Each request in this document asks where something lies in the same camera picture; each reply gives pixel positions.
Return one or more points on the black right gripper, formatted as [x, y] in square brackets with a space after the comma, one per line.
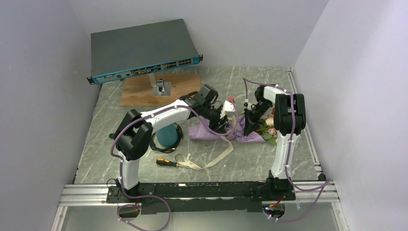
[250, 123]

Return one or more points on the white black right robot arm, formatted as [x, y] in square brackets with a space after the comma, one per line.
[289, 121]

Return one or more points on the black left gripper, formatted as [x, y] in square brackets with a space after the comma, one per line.
[220, 128]

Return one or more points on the grey teal network switch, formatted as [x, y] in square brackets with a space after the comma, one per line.
[138, 50]

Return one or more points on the aluminium frame rail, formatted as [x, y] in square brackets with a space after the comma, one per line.
[97, 195]

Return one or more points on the purple flower bouquet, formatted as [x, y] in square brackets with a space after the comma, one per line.
[199, 132]

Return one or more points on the orange black screwdriver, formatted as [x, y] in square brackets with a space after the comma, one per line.
[166, 162]

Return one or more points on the brown wooden board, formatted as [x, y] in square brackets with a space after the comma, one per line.
[138, 91]

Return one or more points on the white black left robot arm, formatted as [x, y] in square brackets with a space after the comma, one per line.
[132, 138]

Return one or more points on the beige ribbon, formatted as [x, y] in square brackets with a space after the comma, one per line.
[212, 160]

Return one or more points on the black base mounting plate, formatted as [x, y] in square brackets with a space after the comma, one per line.
[156, 198]

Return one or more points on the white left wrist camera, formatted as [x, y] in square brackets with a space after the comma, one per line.
[228, 109]

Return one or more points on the teal vase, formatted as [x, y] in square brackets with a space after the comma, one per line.
[167, 136]

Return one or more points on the grey metal stand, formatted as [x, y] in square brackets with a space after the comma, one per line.
[160, 87]

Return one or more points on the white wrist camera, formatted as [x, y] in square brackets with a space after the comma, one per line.
[228, 109]
[247, 104]

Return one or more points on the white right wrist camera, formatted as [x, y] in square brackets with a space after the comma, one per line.
[247, 104]

